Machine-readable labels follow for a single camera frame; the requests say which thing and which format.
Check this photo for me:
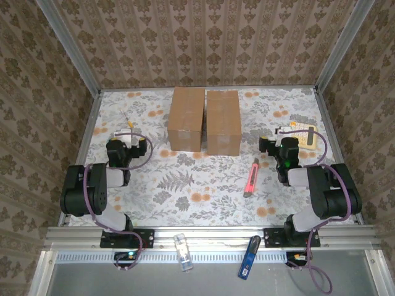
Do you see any white slotted cable duct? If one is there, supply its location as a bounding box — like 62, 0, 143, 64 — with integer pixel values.
55, 250, 289, 263

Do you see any clear plastic case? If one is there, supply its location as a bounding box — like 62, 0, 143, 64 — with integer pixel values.
173, 233, 194, 273

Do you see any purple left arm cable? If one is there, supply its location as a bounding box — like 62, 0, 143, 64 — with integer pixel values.
83, 133, 154, 273

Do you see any grey metal panel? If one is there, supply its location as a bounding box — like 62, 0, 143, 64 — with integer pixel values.
29, 249, 395, 296

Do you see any small black controller board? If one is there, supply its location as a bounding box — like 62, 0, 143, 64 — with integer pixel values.
286, 251, 309, 268
114, 250, 139, 263

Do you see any brown cardboard box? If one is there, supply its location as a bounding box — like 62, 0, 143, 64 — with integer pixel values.
167, 86, 207, 152
206, 89, 243, 156

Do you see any floral tablecloth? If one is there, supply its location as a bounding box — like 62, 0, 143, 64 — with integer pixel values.
66, 88, 356, 228

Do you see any aluminium table side rail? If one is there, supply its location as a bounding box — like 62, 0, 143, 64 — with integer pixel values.
313, 88, 365, 224
57, 91, 104, 228

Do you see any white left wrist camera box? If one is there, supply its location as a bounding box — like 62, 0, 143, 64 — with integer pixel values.
113, 130, 140, 146

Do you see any yellow-handled small screwdriver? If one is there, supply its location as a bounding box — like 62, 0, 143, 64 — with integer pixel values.
120, 108, 135, 129

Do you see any pink utility knife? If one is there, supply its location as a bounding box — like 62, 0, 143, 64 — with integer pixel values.
243, 157, 260, 199

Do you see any yellow calculator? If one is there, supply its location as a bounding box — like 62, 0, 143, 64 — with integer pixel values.
288, 121, 318, 151

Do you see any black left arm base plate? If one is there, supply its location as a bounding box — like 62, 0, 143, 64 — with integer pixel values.
99, 228, 155, 249

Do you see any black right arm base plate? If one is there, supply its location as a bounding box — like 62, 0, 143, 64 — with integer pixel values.
264, 228, 321, 249

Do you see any slanted aluminium frame post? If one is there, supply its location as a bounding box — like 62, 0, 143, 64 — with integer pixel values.
35, 0, 102, 95
314, 0, 376, 93

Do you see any long aluminium mounting rail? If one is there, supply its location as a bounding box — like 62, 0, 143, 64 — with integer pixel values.
43, 224, 383, 250

